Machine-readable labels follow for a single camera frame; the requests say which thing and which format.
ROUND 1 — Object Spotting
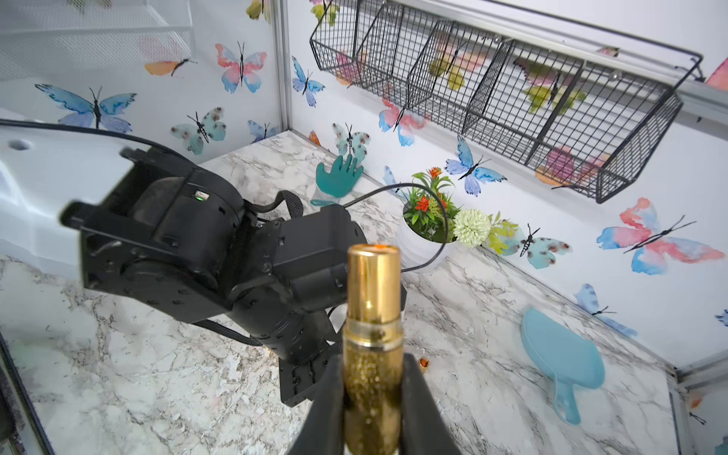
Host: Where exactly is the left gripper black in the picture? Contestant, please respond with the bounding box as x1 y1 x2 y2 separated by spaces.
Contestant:
227 205 367 407

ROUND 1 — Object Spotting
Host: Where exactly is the green hand-shaped brush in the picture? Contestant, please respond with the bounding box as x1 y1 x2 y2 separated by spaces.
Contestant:
311 154 364 207

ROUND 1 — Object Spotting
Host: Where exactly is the potted artificial plant white pot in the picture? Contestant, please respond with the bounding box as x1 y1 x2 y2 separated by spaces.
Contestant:
392 167 519 272

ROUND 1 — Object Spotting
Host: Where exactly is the black wire wall basket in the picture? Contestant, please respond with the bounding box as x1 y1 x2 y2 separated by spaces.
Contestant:
310 1 701 203

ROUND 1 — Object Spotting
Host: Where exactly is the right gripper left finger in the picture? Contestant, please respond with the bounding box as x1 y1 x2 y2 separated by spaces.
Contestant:
287 355 344 455

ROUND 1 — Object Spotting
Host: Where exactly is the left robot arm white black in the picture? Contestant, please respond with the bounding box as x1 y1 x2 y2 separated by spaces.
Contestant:
58 140 366 407

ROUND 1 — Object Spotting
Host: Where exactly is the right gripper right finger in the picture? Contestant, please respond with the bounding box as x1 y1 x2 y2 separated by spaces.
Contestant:
400 354 461 455

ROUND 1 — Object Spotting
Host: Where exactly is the light blue dustpan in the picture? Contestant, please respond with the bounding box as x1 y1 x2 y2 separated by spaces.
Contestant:
521 307 605 426

